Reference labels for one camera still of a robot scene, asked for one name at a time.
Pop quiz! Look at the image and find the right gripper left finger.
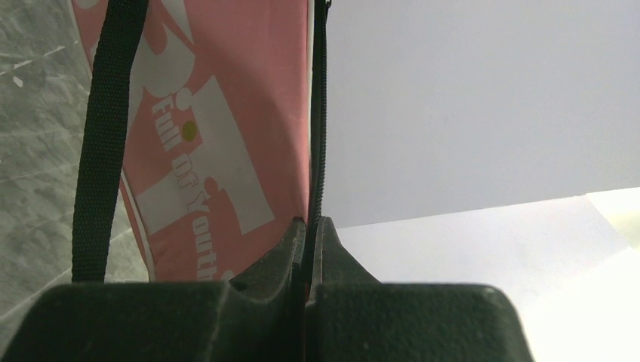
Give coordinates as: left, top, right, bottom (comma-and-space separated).
3, 219, 306, 361

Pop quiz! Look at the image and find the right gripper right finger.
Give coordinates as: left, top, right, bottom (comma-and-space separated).
305, 216, 533, 361

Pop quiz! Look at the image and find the pink racket bag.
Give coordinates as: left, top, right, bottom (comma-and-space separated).
69, 1, 331, 282

